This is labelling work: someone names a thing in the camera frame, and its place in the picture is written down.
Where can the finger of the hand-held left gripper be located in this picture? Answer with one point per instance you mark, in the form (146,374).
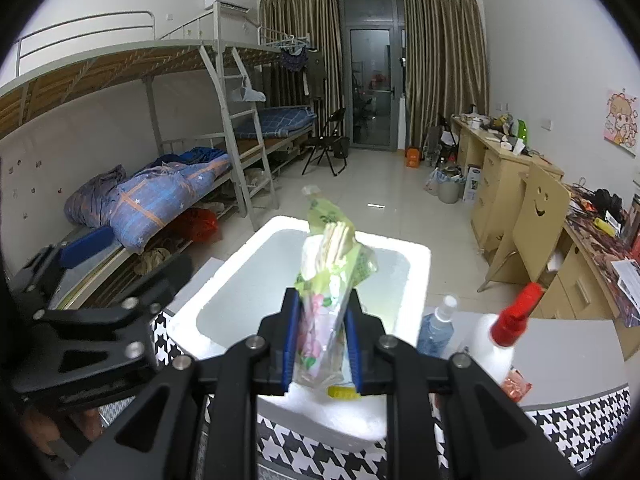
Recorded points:
(160,285)
(85,247)

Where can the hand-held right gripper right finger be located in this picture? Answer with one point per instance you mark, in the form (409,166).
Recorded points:
(351,345)

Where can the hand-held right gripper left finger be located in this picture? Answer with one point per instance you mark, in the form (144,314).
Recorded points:
(290,340)

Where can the white foam box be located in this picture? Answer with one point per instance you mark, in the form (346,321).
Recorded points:
(400,280)

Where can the person's left hand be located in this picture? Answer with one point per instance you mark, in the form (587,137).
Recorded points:
(40,427)

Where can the beige cloth bundle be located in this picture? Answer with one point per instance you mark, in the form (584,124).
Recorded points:
(160,260)

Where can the red plastic bag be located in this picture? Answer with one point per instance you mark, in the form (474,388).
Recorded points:
(197,227)

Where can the blue checked quilt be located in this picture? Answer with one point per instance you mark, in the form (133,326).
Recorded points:
(150,200)

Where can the blue spray bottle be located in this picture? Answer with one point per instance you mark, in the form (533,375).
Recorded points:
(435,332)

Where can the white bunk bed ladder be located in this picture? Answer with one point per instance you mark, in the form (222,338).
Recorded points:
(245,160)

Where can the white pump bottle red cap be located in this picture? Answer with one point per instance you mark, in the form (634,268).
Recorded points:
(512,320)

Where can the red snack packet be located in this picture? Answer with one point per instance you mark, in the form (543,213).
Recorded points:
(515,385)

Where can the white metal bunk bed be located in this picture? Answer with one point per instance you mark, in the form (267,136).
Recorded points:
(100,67)

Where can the white trash bin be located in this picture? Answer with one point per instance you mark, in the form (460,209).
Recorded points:
(450,187)

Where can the orange floor box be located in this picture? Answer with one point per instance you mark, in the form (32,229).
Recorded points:
(412,157)

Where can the blue checked mattress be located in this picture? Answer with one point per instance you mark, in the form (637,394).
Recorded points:
(275,122)

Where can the black folding chair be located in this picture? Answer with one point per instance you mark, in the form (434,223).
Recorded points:
(330,145)

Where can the blue white carton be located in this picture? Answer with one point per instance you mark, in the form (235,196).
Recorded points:
(472,185)

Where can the white plastic bag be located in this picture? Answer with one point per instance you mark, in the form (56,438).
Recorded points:
(247,94)

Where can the wooden smiley face chair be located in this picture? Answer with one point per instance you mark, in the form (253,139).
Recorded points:
(535,220)

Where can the light wooden desk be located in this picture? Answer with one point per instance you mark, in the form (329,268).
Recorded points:
(490,170)

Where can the houndstooth table cloth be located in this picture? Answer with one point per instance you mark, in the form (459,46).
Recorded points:
(575,425)

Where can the wooden desk patterned top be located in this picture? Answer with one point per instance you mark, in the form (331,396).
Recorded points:
(585,280)

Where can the hanging dark clothes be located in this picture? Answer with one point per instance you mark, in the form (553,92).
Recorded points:
(295,65)

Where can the pile of desk clutter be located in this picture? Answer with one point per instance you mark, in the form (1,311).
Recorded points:
(487,121)

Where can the glass balcony door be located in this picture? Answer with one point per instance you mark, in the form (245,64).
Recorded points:
(370,75)

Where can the green bag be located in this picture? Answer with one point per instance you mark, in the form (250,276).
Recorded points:
(522,131)

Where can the white clothes hanger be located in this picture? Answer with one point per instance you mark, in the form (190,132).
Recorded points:
(290,41)

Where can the brown curtain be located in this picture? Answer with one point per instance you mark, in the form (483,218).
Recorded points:
(445,60)
(300,45)

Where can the printed paper sheets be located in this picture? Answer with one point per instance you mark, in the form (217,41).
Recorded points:
(631,285)

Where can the pink cartoon wall poster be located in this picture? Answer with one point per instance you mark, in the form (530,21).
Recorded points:
(622,120)

